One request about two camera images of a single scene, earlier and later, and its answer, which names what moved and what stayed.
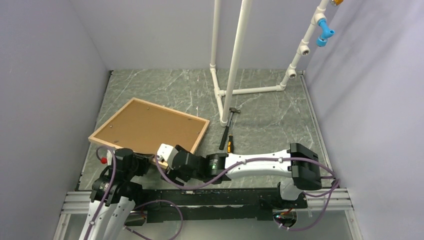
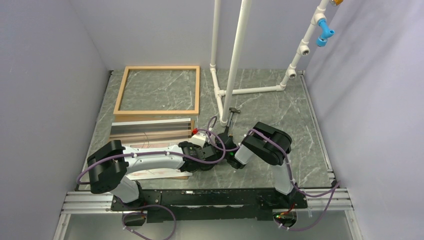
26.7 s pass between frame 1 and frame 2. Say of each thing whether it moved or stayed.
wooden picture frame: moved
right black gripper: moved
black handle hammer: stayed
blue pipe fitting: stayed
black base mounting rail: stayed
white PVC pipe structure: stayed
